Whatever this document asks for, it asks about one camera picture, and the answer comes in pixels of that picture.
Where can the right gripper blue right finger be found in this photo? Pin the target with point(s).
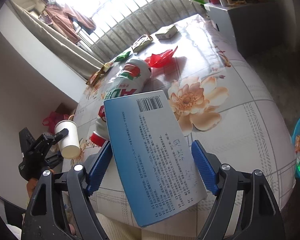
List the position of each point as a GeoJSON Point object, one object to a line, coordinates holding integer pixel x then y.
{"type": "Point", "coordinates": [207, 165]}

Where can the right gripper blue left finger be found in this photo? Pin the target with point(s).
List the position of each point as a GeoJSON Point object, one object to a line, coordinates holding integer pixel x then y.
{"type": "Point", "coordinates": [96, 166]}

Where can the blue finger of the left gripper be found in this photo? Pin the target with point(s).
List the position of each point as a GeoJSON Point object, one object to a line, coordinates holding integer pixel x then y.
{"type": "Point", "coordinates": [54, 139]}

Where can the white paper cup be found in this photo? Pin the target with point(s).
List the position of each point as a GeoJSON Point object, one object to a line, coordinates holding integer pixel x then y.
{"type": "Point", "coordinates": [69, 144]}

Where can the blue white carton box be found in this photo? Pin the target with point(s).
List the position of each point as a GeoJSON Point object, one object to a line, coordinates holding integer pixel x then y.
{"type": "Point", "coordinates": [153, 158]}

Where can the white bottle red cap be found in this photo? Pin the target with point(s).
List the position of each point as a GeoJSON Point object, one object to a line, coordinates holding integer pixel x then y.
{"type": "Point", "coordinates": [130, 80]}

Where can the red plastic wrapper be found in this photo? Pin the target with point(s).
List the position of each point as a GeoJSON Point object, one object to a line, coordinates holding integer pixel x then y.
{"type": "Point", "coordinates": [160, 60]}

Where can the person's left hand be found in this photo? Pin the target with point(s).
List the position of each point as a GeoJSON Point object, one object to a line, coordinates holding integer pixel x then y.
{"type": "Point", "coordinates": [30, 186]}

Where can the pink plastic bag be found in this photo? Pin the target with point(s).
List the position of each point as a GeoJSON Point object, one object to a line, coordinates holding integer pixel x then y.
{"type": "Point", "coordinates": [53, 119]}

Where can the floral tablecloth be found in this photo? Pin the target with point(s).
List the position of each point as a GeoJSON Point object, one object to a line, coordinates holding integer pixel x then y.
{"type": "Point", "coordinates": [222, 103]}

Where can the brown snack packet left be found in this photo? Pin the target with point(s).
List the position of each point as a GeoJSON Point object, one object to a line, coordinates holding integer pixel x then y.
{"type": "Point", "coordinates": [96, 77]}

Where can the brown snack packet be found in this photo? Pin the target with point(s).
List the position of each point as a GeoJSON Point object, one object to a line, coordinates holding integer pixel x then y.
{"type": "Point", "coordinates": [141, 43]}
{"type": "Point", "coordinates": [96, 77]}
{"type": "Point", "coordinates": [107, 66]}

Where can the left grey curtain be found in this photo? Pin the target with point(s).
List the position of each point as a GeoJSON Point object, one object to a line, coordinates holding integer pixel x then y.
{"type": "Point", "coordinates": [76, 58]}

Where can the small green snack packet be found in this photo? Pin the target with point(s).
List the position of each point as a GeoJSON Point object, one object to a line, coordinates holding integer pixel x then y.
{"type": "Point", "coordinates": [122, 56]}

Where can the hanging pink clothes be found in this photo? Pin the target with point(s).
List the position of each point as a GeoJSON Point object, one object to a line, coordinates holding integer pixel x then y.
{"type": "Point", "coordinates": [63, 16]}

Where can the brown snack packet middle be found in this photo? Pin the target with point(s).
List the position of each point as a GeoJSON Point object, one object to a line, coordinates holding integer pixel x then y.
{"type": "Point", "coordinates": [141, 43]}

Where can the white small box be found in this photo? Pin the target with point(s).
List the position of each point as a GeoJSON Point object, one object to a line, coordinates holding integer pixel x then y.
{"type": "Point", "coordinates": [166, 32]}

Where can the grey side cabinet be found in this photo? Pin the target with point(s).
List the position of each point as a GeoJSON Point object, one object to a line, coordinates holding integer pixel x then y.
{"type": "Point", "coordinates": [250, 28]}

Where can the metal balcony railing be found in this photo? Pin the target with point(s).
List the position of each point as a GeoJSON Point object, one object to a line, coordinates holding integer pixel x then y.
{"type": "Point", "coordinates": [119, 23]}

